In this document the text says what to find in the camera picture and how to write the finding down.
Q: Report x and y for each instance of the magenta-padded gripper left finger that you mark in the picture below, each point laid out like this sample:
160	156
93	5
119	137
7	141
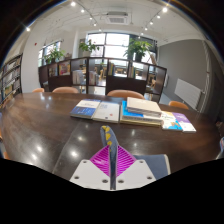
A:
88	173

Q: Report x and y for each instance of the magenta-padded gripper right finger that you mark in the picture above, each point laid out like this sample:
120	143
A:
138	173

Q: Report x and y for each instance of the thick blue-covered book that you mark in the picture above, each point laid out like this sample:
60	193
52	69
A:
128	115

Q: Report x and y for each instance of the white and blue magazine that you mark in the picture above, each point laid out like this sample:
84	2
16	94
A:
170	121

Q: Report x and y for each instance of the blue book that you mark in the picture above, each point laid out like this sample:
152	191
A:
85	108

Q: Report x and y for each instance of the beige book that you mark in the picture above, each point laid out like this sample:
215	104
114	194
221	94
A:
143	106

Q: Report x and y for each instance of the purple and white magazine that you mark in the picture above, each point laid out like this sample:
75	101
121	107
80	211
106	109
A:
185	122

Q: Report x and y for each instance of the group of orange chairs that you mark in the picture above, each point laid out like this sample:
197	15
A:
65	90

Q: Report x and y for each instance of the dark open shelf unit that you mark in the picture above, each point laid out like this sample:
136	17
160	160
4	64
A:
125	85

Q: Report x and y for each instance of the large white radiator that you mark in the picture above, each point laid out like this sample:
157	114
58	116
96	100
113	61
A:
187	93

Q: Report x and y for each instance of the potted plant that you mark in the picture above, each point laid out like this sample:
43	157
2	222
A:
138	48
53	55
88	46

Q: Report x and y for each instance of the ceiling air conditioner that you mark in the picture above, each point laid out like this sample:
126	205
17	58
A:
117	18

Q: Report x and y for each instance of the group of ceiling spotlights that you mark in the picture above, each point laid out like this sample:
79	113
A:
73	4

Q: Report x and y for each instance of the small white wall radiator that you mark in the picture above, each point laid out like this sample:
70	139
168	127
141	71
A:
166	80

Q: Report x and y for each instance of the tall wall bookshelf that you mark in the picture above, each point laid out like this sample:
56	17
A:
11	78

